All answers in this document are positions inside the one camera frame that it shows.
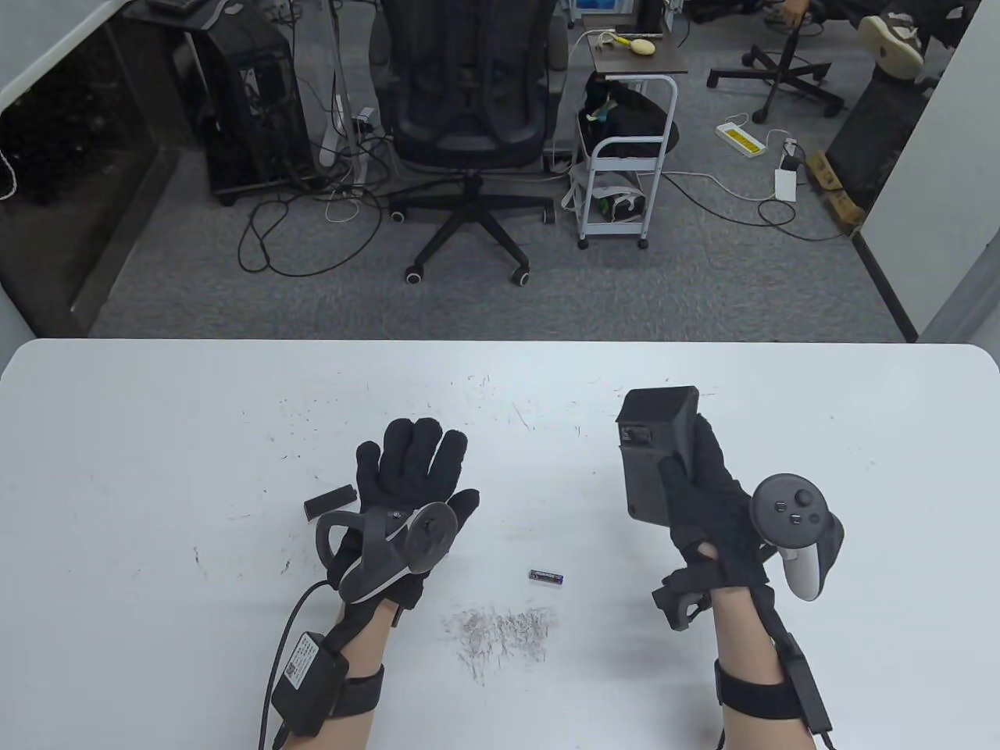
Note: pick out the person's left hand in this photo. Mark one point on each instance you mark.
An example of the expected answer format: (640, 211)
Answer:
(414, 469)

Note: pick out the person's right hand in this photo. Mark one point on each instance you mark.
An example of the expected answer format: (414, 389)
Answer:
(723, 516)

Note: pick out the black calculator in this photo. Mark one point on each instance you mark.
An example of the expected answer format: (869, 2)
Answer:
(644, 476)

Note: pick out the black battery cover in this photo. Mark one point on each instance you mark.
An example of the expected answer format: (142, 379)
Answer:
(330, 502)

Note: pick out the small black purple battery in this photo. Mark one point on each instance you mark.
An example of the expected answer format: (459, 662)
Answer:
(547, 577)

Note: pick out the person's right forearm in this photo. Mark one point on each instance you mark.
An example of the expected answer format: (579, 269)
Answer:
(742, 633)

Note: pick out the person's left forearm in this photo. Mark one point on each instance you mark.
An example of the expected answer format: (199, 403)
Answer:
(367, 652)

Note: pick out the black white hand controller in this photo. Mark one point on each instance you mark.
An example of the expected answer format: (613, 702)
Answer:
(789, 508)
(422, 539)

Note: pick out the plain black sensor box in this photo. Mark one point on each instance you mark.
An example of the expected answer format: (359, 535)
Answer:
(808, 695)

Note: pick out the black box with white label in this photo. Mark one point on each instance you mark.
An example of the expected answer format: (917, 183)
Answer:
(308, 683)

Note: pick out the white black bag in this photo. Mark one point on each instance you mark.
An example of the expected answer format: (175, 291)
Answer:
(617, 205)

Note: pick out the brown partition foot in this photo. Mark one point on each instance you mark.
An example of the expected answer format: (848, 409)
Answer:
(848, 208)
(826, 172)

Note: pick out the white power adapter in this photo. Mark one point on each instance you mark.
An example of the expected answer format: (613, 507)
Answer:
(786, 185)

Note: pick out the plain white power strip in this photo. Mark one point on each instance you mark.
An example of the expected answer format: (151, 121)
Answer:
(332, 133)

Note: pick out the black mesh office chair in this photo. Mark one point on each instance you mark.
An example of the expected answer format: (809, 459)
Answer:
(469, 101)

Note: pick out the white yellow power strip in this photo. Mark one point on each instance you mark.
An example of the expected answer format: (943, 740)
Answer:
(742, 139)

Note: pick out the black computer tower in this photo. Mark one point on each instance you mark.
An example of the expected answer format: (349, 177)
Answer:
(250, 101)

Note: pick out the black partition panel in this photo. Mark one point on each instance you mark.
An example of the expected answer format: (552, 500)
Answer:
(875, 141)

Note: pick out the black swivel chair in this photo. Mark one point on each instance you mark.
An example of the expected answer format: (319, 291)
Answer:
(785, 70)

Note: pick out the white cart with wooden top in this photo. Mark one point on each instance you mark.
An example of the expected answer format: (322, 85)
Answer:
(637, 56)

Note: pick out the pale yellow round object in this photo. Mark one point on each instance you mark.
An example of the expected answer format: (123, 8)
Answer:
(643, 46)

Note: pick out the blue white box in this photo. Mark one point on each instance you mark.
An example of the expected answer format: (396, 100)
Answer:
(601, 5)

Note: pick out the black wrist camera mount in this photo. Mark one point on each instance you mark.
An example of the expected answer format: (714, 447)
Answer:
(680, 605)

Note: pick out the white metal frame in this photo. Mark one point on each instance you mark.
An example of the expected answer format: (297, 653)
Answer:
(344, 78)

